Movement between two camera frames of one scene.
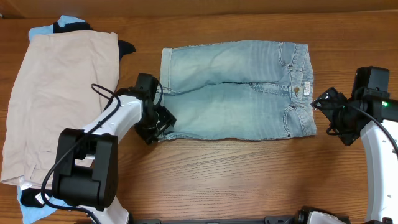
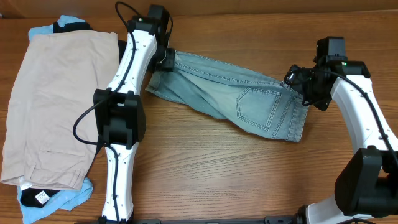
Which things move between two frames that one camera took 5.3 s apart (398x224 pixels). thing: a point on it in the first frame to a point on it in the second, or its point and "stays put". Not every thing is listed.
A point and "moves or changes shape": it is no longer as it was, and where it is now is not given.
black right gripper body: x=344 y=123 to x=315 y=92
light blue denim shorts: x=241 y=90 moves or changes shape
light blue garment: x=32 y=213 stays put
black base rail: x=291 y=219 stays put
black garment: x=41 y=197 stays put
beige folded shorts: x=67 y=79 stays put
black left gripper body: x=166 y=121 to x=168 y=62
